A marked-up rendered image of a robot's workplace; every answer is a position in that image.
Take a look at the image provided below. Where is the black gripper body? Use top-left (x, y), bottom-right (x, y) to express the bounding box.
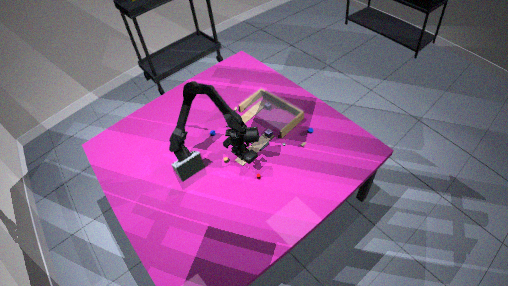
top-left (223, 136), bottom-right (258, 164)

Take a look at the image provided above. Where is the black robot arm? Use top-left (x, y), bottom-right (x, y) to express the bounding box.
top-left (169, 81), bottom-right (259, 163)

